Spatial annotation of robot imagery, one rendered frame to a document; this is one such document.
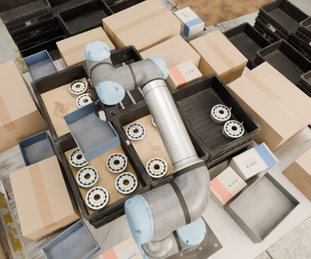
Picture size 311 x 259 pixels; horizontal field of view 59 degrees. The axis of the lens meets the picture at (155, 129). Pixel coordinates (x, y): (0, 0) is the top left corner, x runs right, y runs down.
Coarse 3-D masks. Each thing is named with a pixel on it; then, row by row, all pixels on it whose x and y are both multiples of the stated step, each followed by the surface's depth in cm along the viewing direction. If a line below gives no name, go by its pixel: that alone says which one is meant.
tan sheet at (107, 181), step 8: (112, 152) 135; (120, 152) 135; (96, 160) 133; (104, 160) 133; (128, 160) 133; (72, 168) 130; (96, 168) 131; (104, 168) 131; (128, 168) 131; (88, 176) 128; (104, 176) 129; (112, 176) 129; (136, 176) 129; (104, 184) 127; (112, 184) 127; (112, 192) 125; (112, 200) 123; (88, 208) 121
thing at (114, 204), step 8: (72, 136) 128; (56, 144) 125; (64, 160) 122; (136, 160) 122; (64, 168) 120; (144, 176) 118; (72, 184) 116; (80, 200) 113; (120, 200) 113; (80, 208) 111; (104, 208) 112; (112, 208) 113; (88, 216) 110; (96, 216) 112
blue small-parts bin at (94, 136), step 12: (84, 108) 113; (72, 120) 114; (84, 120) 116; (96, 120) 116; (72, 132) 113; (84, 132) 113; (96, 132) 113; (108, 132) 113; (84, 144) 110; (96, 144) 110; (108, 144) 105; (84, 156) 102; (96, 156) 107
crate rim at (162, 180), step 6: (132, 108) 136; (138, 108) 136; (120, 114) 134; (180, 114) 134; (120, 126) 130; (186, 126) 131; (192, 132) 129; (126, 138) 127; (132, 150) 124; (204, 150) 125; (138, 156) 123; (204, 156) 123; (144, 168) 120; (168, 174) 119; (150, 180) 117; (156, 180) 117; (162, 180) 117
